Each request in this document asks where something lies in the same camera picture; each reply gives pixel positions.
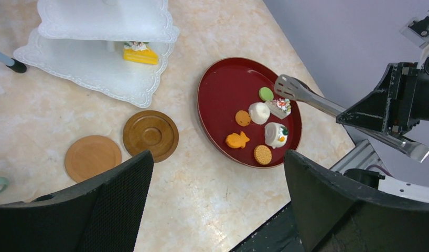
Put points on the white round mousse cake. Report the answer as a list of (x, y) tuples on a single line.
[(259, 113)]

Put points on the light blue tripod stand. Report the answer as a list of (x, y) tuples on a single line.
[(13, 64)]

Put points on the orange chip cookie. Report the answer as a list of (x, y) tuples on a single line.
[(242, 118)]

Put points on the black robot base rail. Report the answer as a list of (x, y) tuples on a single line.
[(278, 233)]

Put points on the metal serving tongs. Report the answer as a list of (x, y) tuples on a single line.
[(294, 89)]

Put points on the green macaron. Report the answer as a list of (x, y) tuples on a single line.
[(266, 94)]

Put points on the yellow cake slice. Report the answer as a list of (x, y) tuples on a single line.
[(137, 51)]

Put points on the light wooden coaster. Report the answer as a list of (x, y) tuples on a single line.
[(90, 156)]

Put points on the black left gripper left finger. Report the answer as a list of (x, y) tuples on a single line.
[(102, 213)]

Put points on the round tan biscuit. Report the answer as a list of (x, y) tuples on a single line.
[(262, 154)]

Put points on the white strawberry cake slice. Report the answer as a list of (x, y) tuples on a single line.
[(281, 108)]

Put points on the orange fish-shaped cookie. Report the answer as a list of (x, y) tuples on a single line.
[(237, 140)]

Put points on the red round tray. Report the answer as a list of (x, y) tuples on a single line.
[(233, 84)]

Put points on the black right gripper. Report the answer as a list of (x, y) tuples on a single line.
[(397, 104)]

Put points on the white three-tier cake stand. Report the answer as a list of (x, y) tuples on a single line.
[(82, 41)]

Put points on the dark wooden saucer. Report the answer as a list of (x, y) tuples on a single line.
[(153, 131)]

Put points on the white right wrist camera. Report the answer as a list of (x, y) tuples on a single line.
[(417, 32)]

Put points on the white roll cake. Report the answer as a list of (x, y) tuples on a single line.
[(275, 135)]

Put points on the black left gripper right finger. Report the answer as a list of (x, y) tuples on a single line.
[(336, 213)]

